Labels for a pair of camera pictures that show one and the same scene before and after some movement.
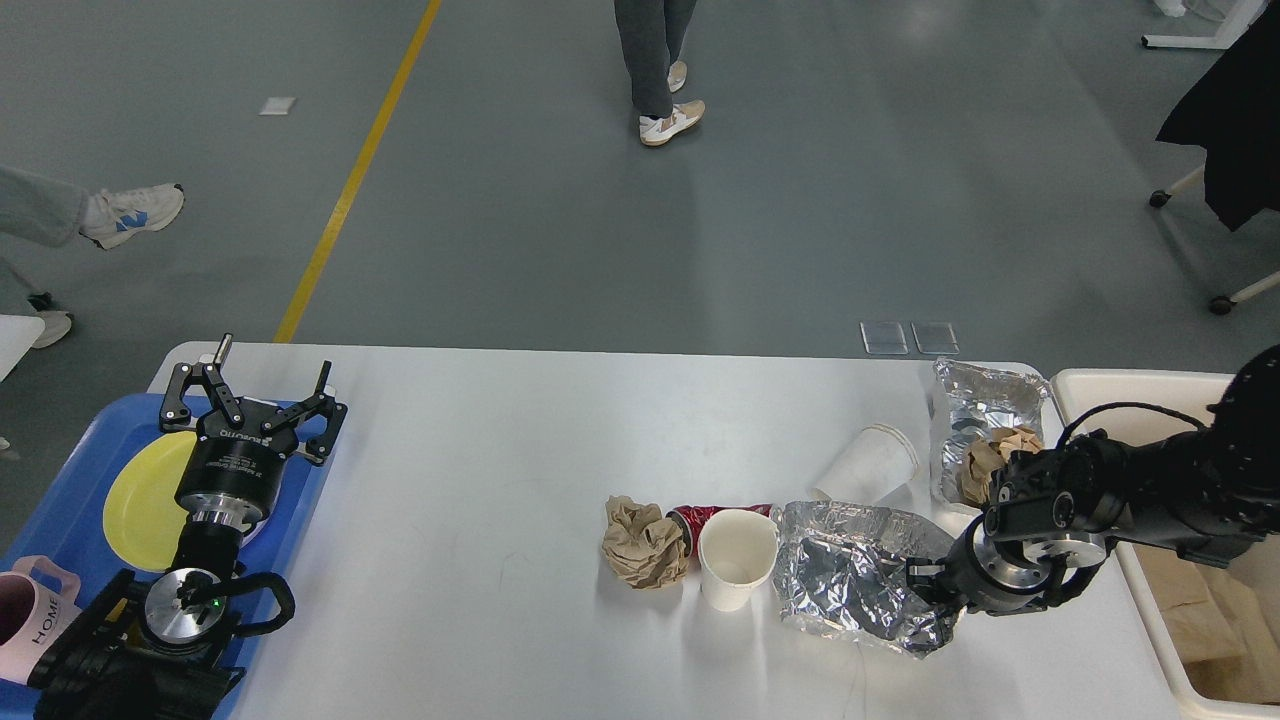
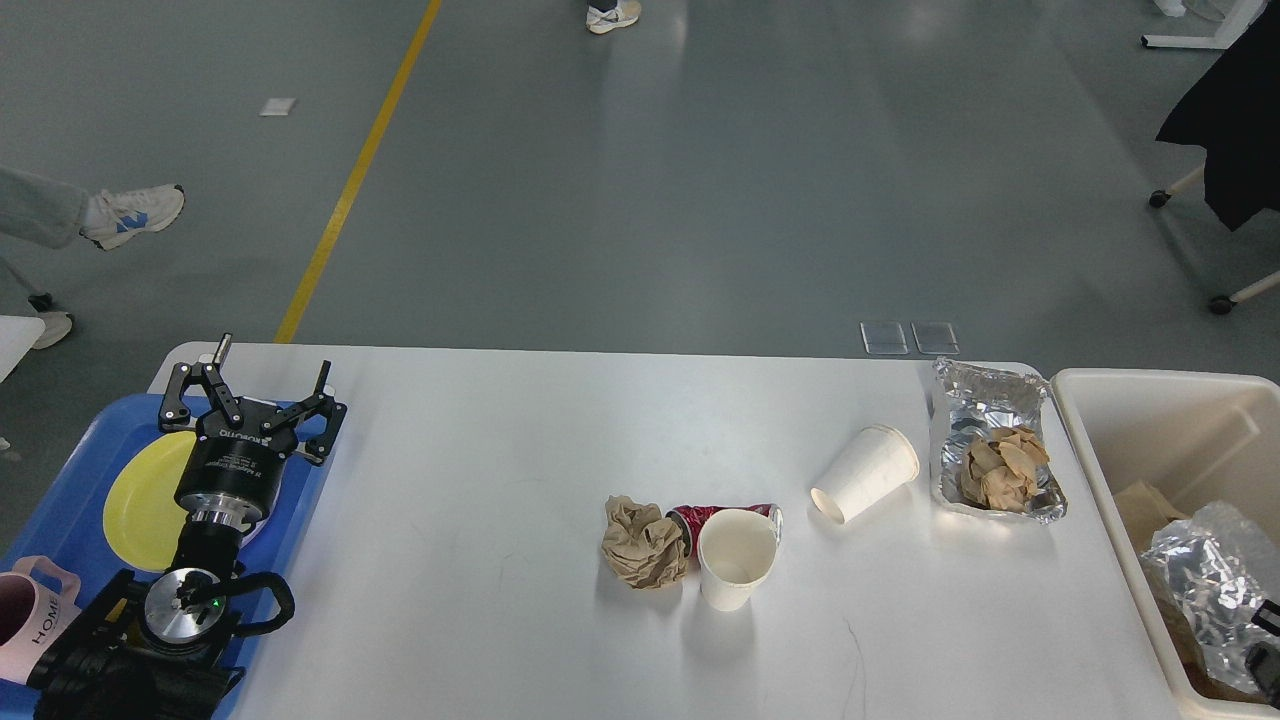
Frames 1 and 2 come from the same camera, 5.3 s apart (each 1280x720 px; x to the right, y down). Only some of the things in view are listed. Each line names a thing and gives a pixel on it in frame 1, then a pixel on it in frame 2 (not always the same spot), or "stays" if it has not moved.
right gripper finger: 923,571 -> 1268,617
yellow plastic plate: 143,520 stays
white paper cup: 876,462 stays
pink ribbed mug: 31,614 stays
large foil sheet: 841,567 -> 1221,570
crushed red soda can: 689,520 stays
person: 654,31 -> 604,15
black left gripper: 234,473 stays
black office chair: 1234,112 stays
